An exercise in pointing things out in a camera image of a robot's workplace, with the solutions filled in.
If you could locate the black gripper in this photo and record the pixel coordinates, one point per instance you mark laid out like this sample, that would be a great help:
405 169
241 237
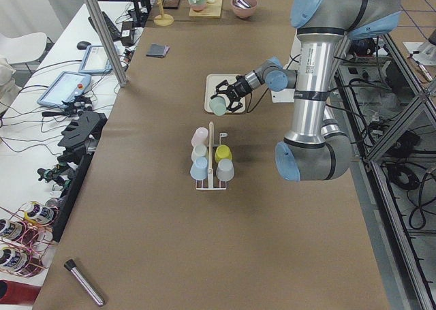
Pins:
239 86

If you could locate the green cup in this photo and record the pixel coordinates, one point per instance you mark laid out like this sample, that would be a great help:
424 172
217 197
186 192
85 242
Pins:
218 105

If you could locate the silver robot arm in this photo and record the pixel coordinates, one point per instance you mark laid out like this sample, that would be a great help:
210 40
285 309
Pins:
314 148

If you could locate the white cup rack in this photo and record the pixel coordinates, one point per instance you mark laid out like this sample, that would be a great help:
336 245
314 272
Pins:
212 183

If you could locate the pink cup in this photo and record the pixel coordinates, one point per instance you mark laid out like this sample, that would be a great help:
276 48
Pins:
199 137

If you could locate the yellow cup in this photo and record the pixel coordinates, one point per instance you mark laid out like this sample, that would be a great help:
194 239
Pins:
222 152

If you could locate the cream cup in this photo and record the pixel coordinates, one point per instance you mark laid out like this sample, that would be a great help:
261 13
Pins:
200 150

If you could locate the grey cup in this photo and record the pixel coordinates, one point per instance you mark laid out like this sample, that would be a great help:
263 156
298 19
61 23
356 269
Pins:
225 170

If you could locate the blue cup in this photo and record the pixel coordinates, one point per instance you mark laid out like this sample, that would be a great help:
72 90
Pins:
199 169

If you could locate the pink bowl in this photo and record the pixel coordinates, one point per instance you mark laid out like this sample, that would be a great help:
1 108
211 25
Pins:
244 12

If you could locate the wooden cutting board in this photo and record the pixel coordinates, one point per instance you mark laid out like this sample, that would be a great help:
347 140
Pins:
211 10

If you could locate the grey folded cloth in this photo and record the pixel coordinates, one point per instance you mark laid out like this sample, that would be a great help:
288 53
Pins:
157 50

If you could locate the metal scoop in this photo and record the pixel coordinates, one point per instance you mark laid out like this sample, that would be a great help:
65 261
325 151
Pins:
243 4

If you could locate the wooden mug tree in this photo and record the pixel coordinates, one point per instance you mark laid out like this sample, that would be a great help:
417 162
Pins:
162 19

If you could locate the black keyboard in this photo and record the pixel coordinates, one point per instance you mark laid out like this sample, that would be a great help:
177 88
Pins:
115 34

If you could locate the upper teach pendant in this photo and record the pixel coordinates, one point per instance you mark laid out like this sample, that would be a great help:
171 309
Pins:
95 61

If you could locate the teach pendant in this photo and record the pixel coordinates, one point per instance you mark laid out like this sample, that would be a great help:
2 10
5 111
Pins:
64 89
95 61

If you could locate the black computer mouse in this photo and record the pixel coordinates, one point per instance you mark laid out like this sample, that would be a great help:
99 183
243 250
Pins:
82 45

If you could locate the lower teach pendant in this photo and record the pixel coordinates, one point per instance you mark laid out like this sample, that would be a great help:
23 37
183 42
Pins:
64 89

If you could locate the metal tube black cap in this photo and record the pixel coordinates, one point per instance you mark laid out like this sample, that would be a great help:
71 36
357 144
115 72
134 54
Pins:
97 298

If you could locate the aluminium frame post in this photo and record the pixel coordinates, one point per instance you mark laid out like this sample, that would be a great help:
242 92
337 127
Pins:
104 36

